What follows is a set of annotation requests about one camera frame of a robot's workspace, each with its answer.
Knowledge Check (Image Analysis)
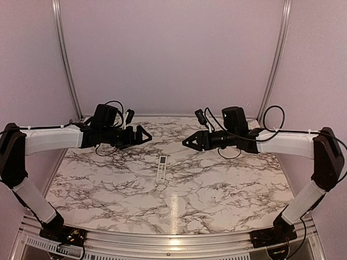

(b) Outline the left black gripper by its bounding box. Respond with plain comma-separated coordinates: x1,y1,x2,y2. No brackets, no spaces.
101,125,152,150

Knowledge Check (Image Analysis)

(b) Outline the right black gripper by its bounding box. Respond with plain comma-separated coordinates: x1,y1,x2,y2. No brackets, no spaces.
183,128,238,151

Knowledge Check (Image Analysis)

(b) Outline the white remote control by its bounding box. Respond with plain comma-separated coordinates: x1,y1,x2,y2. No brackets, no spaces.
156,155,168,184

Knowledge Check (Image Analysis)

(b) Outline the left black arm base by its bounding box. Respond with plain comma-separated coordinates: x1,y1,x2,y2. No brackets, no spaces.
39,225,87,247

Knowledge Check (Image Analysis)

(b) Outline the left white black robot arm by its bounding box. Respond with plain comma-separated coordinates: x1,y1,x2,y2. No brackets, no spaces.
1,103,152,241

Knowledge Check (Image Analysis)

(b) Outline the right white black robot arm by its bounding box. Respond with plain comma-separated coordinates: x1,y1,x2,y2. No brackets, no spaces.
182,106,346,243

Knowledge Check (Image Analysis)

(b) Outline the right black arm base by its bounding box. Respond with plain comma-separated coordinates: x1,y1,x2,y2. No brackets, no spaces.
249,212,298,248

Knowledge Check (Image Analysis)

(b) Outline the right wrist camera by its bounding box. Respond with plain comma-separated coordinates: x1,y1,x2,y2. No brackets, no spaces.
195,109,213,133

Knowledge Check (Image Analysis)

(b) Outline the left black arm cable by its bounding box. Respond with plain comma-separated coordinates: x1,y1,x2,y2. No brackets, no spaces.
0,100,125,158

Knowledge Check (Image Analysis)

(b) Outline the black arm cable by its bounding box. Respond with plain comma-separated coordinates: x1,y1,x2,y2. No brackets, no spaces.
0,100,125,158
203,105,347,160

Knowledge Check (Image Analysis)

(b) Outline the right aluminium frame post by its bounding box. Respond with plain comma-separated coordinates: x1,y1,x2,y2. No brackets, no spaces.
256,0,292,122

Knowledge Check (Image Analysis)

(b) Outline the aluminium frame post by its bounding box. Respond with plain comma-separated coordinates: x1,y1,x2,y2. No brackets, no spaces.
52,0,83,120
256,0,292,122

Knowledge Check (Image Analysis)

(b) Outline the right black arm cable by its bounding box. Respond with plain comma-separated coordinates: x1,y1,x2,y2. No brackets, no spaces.
203,105,347,160

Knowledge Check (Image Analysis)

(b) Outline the front aluminium rail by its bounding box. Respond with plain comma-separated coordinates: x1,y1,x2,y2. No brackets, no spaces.
10,215,326,259

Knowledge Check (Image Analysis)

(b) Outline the left aluminium frame post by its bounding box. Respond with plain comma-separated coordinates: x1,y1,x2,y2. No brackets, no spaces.
52,0,83,120

